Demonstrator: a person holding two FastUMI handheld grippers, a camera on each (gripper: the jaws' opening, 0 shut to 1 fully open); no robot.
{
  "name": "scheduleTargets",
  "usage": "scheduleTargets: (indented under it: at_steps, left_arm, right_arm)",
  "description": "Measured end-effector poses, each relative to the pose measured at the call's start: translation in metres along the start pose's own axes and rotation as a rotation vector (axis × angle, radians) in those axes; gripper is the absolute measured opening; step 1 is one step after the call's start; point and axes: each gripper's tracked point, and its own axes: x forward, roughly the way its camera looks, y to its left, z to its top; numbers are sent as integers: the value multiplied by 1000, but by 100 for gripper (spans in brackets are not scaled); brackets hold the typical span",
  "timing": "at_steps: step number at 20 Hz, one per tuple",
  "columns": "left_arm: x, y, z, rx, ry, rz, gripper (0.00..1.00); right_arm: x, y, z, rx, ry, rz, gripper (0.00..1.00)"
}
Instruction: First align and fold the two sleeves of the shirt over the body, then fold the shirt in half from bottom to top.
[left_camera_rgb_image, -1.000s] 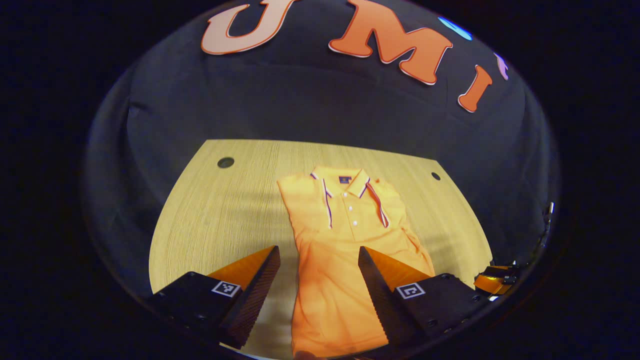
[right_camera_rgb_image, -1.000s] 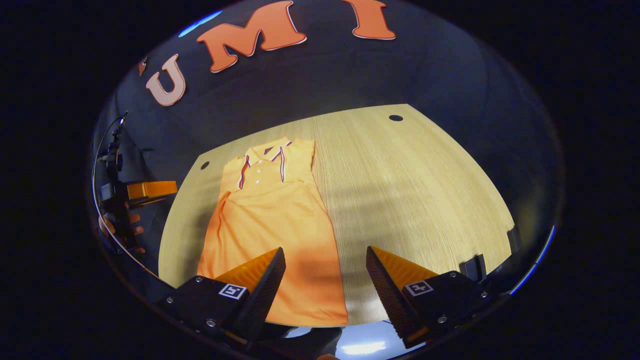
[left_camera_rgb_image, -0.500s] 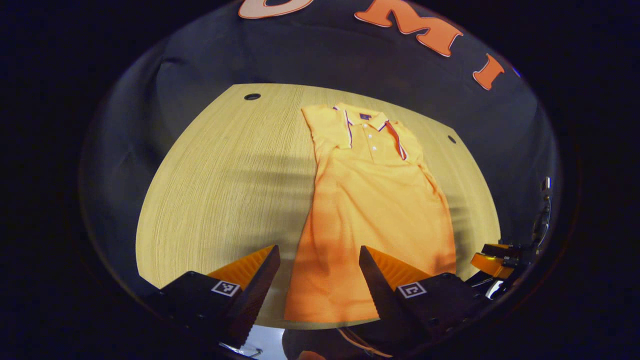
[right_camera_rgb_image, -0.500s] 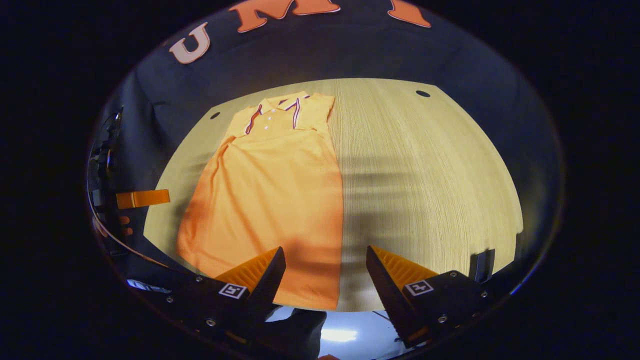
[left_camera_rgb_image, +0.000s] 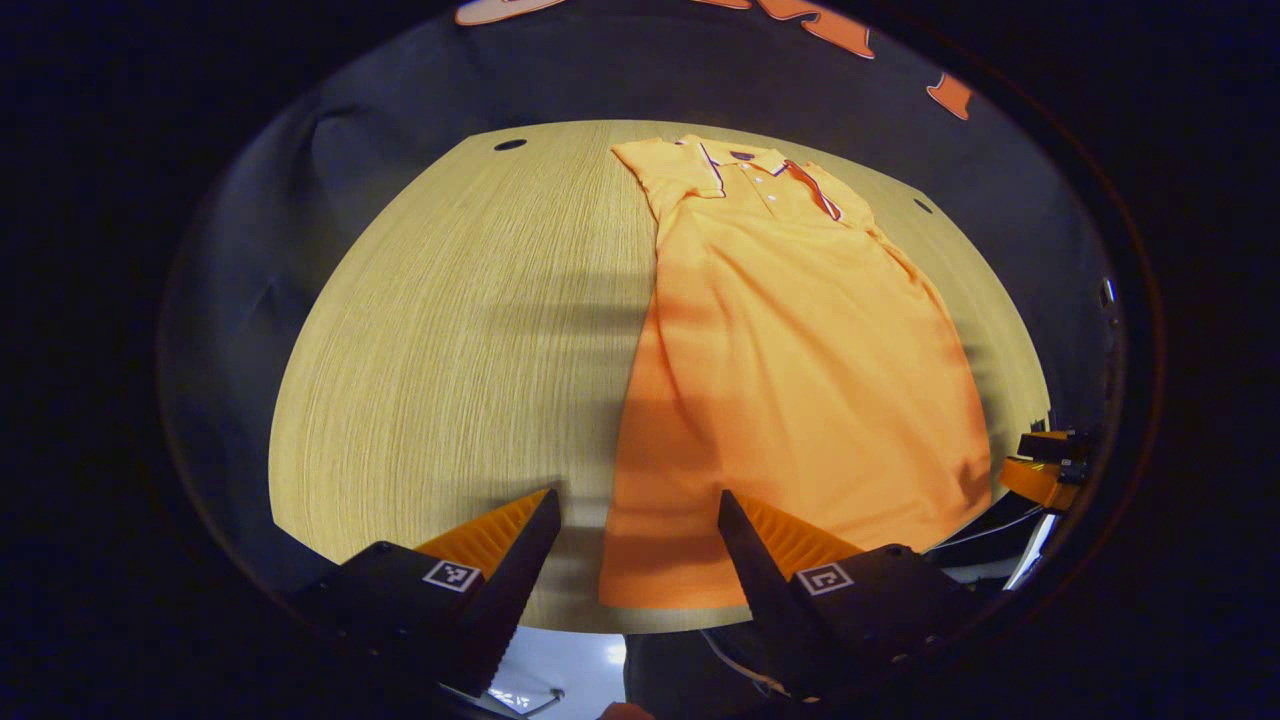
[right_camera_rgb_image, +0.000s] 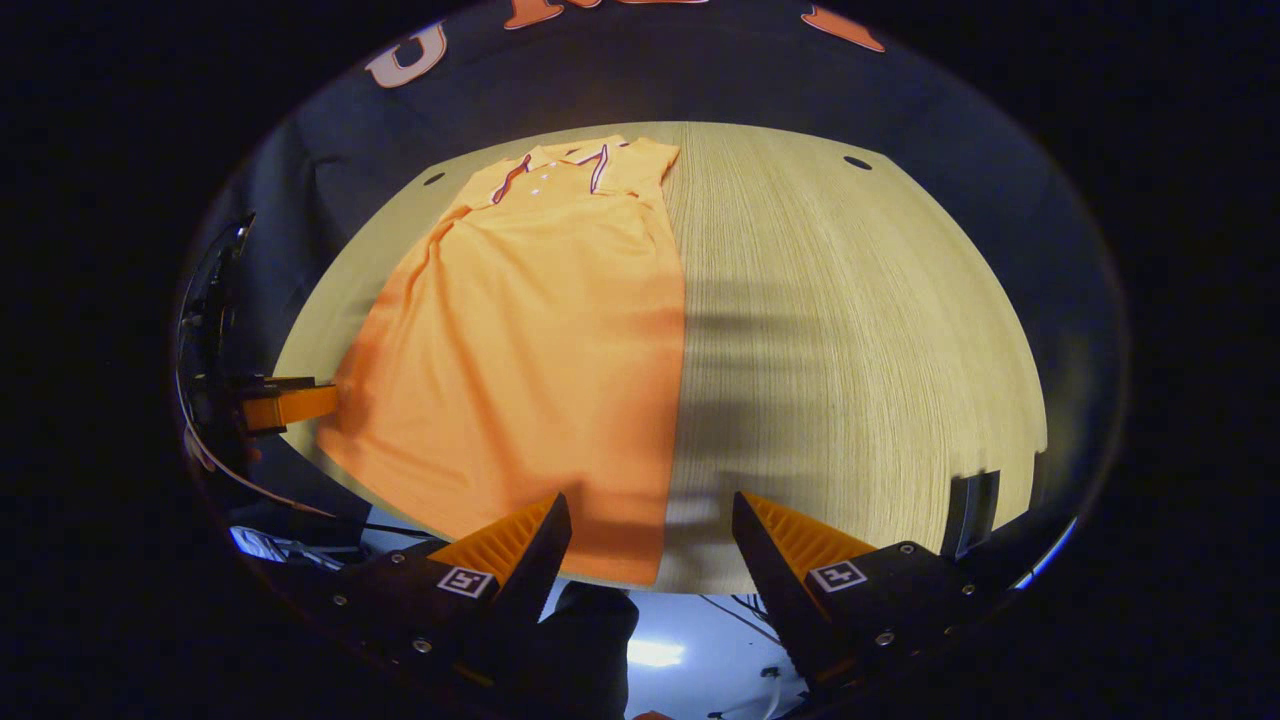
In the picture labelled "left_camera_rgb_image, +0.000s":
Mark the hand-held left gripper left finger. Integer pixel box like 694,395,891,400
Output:
290,487,563,701

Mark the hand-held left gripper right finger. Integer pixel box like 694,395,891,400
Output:
718,488,986,701

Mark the orange T-shirt with collar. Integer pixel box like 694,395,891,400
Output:
598,135,994,611

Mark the person's dark clothing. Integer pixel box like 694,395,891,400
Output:
623,630,796,720

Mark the thin light gripper cable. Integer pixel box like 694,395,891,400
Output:
698,628,793,701

